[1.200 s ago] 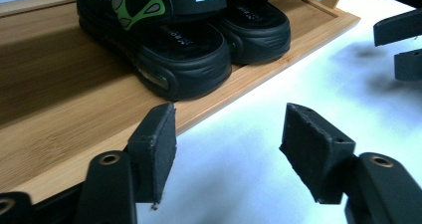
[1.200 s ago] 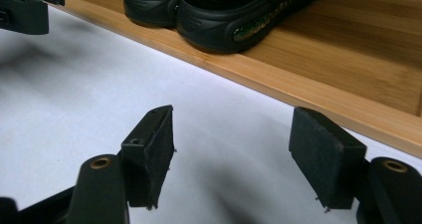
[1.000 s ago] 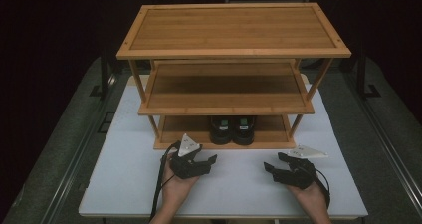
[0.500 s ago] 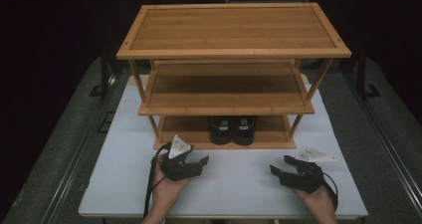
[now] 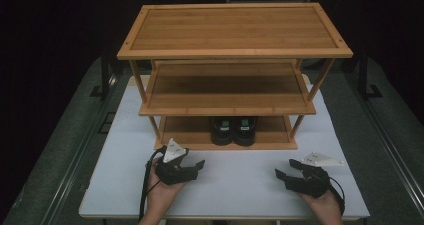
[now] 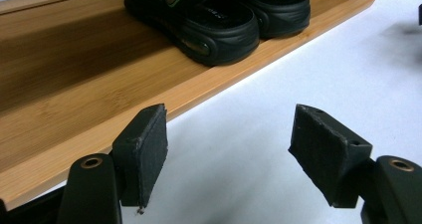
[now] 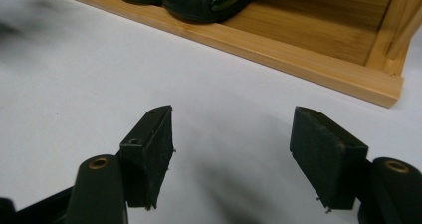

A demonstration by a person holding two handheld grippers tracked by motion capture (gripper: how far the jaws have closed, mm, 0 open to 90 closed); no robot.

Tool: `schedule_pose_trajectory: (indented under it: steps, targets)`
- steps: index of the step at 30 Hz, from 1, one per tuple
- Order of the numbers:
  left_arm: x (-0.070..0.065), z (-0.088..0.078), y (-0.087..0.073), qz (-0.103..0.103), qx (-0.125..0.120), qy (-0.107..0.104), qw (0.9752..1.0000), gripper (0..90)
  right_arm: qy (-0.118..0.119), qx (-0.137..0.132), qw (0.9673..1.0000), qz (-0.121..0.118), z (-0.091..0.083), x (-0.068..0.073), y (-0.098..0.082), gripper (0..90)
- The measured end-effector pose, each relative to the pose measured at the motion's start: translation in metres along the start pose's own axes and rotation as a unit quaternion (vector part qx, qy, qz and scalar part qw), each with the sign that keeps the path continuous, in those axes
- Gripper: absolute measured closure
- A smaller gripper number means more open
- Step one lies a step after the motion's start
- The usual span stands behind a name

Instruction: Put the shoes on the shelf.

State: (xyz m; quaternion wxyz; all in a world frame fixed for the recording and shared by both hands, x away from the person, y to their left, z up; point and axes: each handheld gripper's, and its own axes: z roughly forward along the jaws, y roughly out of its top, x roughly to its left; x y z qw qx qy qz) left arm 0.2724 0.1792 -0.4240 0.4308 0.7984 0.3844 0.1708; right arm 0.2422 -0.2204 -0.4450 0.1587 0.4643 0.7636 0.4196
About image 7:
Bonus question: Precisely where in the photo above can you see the three-tier wooden shoe rack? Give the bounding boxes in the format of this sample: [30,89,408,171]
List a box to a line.
[34,0,422,109]

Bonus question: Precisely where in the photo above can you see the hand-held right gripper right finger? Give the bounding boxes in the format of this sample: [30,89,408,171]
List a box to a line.
[289,106,369,214]

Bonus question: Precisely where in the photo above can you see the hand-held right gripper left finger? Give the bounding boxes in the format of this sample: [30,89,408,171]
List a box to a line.
[118,105,175,212]

